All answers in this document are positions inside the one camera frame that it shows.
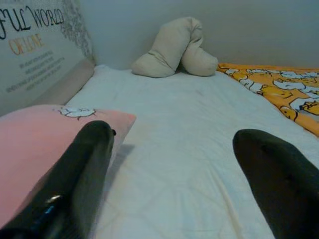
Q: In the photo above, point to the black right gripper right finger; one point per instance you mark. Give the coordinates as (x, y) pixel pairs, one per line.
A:
(281, 184)

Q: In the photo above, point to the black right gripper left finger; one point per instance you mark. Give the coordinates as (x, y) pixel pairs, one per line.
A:
(74, 174)

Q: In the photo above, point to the pink plush pillow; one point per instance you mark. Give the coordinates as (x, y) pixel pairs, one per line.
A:
(30, 139)

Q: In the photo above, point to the yellow egg print blanket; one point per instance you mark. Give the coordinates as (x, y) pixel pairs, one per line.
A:
(274, 87)

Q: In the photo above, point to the white quilted mattress pad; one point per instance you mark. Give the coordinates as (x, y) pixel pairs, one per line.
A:
(174, 124)

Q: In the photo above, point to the beige plush toy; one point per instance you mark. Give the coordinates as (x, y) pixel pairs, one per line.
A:
(162, 57)

